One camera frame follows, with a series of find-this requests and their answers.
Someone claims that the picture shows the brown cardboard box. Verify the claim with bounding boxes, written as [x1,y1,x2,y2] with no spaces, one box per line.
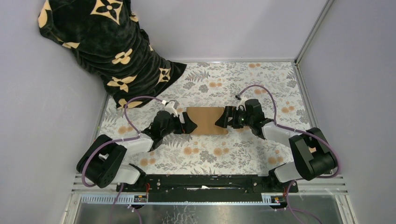
[186,107,228,135]

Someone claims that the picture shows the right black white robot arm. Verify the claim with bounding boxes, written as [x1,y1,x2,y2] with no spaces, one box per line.
[215,99,338,192]

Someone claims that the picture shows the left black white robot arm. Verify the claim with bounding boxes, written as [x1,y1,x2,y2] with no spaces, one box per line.
[76,111,198,192]

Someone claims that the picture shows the floral patterned table mat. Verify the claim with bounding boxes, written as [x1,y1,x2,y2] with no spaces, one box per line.
[99,62,311,175]

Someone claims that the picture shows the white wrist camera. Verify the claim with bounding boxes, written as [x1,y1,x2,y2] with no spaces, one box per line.
[164,100,179,117]
[236,103,246,111]

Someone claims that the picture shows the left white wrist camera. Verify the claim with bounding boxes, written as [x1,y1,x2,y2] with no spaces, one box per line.
[164,100,179,117]

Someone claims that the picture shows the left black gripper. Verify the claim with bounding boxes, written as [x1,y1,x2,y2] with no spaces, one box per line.
[161,112,197,138]

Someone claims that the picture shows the black floral plush blanket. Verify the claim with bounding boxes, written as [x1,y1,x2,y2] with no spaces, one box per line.
[38,0,186,109]

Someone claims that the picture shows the aluminium frame rails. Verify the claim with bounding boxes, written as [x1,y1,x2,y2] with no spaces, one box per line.
[60,0,360,224]

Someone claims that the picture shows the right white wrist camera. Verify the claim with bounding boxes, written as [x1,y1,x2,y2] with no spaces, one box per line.
[236,103,246,111]

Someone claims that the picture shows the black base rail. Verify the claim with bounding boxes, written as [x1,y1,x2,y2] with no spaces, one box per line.
[116,175,298,203]

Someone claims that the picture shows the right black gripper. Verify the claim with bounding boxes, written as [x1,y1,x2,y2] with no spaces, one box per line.
[215,106,253,129]

